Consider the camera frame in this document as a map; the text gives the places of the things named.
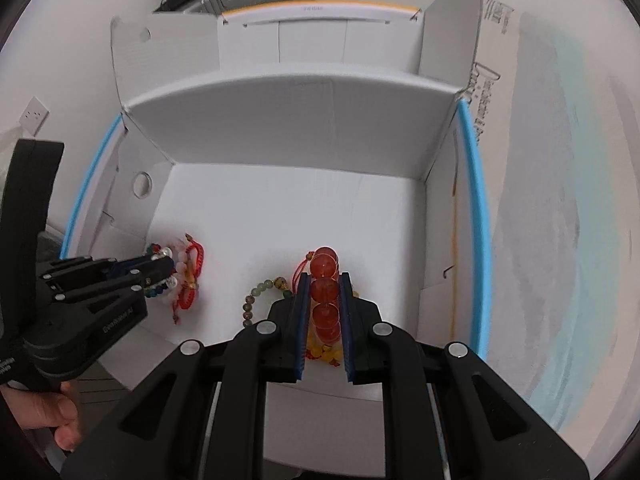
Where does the printed striped cloth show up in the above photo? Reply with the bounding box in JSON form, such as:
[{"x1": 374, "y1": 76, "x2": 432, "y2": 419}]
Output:
[{"x1": 450, "y1": 0, "x2": 640, "y2": 461}]

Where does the yellow bead bracelet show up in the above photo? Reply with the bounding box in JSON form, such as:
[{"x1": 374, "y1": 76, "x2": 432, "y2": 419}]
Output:
[{"x1": 305, "y1": 287, "x2": 360, "y2": 367}]

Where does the red string bracelet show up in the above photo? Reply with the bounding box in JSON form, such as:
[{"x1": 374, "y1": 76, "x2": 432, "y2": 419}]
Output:
[{"x1": 171, "y1": 232, "x2": 207, "y2": 326}]

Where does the multicolour glass bead bracelet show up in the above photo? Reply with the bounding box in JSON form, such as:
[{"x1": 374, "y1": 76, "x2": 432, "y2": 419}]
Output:
[{"x1": 144, "y1": 242, "x2": 173, "y2": 298}]

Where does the yellow and blue cardboard box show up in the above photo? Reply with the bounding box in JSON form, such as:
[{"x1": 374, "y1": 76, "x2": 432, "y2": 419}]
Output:
[{"x1": 60, "y1": 0, "x2": 489, "y2": 466}]

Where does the white wall socket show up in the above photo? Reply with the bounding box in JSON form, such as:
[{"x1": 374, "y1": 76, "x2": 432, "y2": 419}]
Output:
[{"x1": 22, "y1": 96, "x2": 50, "y2": 136}]

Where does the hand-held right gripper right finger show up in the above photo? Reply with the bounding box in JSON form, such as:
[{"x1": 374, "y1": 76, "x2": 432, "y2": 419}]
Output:
[{"x1": 339, "y1": 271, "x2": 591, "y2": 480}]

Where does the red bead bracelet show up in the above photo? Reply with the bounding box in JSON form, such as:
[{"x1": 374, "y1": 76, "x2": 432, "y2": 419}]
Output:
[{"x1": 309, "y1": 246, "x2": 343, "y2": 346}]

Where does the pink bead bracelet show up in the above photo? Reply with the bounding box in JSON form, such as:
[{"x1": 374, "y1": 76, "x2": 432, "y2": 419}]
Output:
[{"x1": 159, "y1": 246, "x2": 187, "y2": 302}]

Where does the brown wooden bead bracelet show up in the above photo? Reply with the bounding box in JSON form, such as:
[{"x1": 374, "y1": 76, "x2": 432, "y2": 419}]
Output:
[{"x1": 242, "y1": 276, "x2": 296, "y2": 331}]

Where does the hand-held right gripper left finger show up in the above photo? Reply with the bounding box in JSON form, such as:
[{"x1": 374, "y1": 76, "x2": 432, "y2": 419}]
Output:
[{"x1": 60, "y1": 271, "x2": 311, "y2": 480}]

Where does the person's left hand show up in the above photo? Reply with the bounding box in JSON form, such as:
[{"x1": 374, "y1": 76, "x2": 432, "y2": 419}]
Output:
[{"x1": 0, "y1": 381, "x2": 84, "y2": 454}]

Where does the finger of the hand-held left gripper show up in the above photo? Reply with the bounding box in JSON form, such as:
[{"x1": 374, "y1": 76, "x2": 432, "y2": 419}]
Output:
[
  {"x1": 51, "y1": 272, "x2": 176, "y2": 307},
  {"x1": 39, "y1": 254, "x2": 175, "y2": 287}
]

